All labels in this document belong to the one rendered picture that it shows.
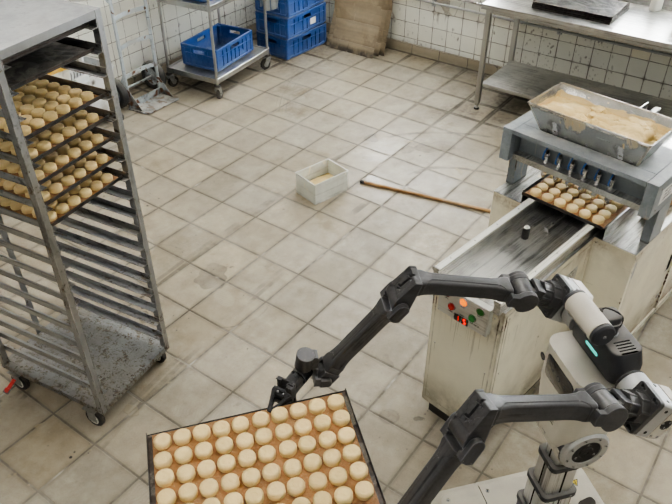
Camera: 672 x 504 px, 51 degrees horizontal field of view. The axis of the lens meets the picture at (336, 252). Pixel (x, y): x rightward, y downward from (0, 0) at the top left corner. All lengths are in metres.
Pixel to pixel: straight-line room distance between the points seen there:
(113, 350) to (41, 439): 0.51
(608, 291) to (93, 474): 2.42
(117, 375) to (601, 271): 2.28
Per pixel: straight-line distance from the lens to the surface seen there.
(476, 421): 1.67
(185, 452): 2.08
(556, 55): 6.49
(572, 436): 2.25
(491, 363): 2.95
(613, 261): 3.27
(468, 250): 2.94
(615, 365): 2.07
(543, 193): 3.35
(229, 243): 4.45
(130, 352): 3.63
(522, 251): 3.07
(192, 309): 4.01
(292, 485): 1.97
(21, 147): 2.59
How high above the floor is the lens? 2.65
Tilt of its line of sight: 38 degrees down
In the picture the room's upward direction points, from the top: straight up
